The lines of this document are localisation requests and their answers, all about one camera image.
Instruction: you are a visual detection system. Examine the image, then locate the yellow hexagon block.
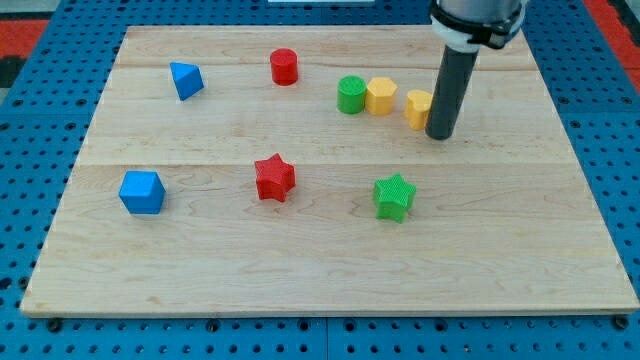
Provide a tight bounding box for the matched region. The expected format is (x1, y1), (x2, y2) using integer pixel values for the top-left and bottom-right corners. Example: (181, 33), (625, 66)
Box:
(365, 77), (398, 115)

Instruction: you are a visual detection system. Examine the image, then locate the green star block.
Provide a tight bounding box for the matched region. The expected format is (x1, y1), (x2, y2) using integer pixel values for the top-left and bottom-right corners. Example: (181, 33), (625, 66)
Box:
(372, 173), (417, 223)

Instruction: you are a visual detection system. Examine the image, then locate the green cylinder block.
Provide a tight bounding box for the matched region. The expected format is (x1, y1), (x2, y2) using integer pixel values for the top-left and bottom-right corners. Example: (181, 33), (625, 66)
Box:
(337, 75), (366, 114)

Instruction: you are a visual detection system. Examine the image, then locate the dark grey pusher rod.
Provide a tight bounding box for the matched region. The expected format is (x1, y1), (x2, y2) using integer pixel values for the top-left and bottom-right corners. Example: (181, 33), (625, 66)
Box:
(425, 46), (478, 140)

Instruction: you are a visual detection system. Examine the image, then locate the blue triangular block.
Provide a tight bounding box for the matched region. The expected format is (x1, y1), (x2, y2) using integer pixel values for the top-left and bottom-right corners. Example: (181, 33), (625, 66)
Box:
(170, 62), (204, 101)

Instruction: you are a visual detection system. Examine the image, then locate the red star block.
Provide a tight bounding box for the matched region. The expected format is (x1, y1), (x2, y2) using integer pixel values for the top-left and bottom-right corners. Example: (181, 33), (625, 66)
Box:
(254, 153), (296, 202)

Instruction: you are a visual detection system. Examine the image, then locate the red cylinder block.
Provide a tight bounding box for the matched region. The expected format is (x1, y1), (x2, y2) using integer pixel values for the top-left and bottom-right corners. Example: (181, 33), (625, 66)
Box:
(269, 48), (299, 86)

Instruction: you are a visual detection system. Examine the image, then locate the blue cube block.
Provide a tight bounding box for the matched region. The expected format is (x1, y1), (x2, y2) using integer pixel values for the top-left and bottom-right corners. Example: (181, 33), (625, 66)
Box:
(119, 170), (166, 215)

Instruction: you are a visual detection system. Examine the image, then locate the wooden board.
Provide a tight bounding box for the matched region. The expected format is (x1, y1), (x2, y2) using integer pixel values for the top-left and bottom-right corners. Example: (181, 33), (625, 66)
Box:
(21, 26), (639, 318)

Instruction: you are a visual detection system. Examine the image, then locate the yellow heart block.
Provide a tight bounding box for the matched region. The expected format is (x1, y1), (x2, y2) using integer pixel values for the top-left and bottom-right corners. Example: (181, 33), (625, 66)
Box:
(403, 89), (433, 130)

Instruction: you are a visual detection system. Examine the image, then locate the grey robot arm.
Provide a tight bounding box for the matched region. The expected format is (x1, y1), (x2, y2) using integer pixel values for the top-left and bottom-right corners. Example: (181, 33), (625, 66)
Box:
(425, 0), (527, 140)

